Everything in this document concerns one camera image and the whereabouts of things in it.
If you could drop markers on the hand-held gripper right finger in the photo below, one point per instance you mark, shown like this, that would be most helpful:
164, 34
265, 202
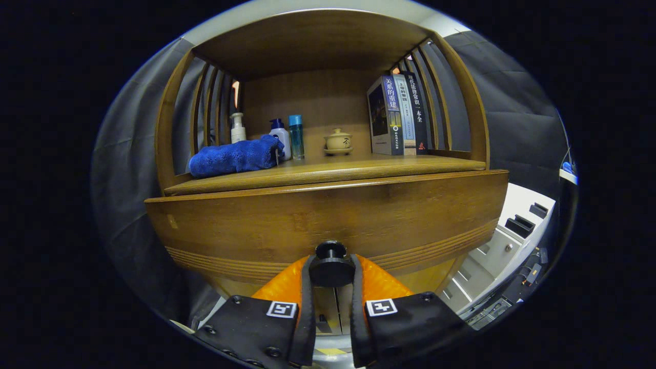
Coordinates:
359, 318

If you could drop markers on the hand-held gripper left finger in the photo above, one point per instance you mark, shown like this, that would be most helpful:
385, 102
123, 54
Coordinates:
307, 318

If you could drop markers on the wooden drawer with black knob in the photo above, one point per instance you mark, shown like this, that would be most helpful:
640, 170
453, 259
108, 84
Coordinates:
328, 215

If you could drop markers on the wooden cabinet door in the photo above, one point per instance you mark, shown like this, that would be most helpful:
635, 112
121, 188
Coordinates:
344, 307
325, 307

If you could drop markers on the wooden countertop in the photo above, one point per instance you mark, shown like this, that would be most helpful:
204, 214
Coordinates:
328, 169

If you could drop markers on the wooden cabinet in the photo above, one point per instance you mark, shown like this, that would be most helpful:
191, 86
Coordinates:
318, 46

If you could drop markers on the yellow black floor tape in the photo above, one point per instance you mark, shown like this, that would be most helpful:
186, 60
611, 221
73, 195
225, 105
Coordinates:
330, 351

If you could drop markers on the blue towel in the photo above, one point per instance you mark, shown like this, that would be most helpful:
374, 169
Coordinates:
230, 159

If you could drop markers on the beige lidded teacup with saucer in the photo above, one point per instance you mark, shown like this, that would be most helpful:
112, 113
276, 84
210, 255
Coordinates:
338, 142

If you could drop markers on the white lotion bottle blue cap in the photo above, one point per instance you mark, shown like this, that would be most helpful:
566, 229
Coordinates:
283, 141

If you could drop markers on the teal bottle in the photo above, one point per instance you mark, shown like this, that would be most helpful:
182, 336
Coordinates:
296, 138

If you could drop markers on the white pump bottle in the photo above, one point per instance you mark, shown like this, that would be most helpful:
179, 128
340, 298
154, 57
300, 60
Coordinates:
238, 134

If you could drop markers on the blue spine book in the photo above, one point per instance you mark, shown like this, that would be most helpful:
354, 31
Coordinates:
382, 118

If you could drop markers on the white spine book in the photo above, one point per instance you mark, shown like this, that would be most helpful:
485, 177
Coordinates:
407, 118

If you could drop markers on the black spine book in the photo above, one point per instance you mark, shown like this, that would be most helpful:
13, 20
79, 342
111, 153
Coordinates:
419, 113

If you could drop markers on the white desk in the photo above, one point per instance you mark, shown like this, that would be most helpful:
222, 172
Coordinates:
569, 177

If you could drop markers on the small blue item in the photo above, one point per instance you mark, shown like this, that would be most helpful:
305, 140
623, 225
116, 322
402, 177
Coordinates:
567, 167

